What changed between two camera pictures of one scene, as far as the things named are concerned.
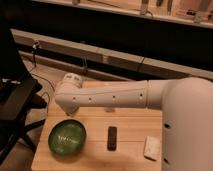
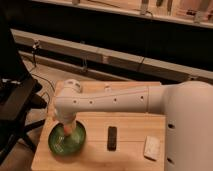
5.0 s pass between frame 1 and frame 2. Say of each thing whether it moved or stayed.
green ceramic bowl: stayed
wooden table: stayed
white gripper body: moved
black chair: stayed
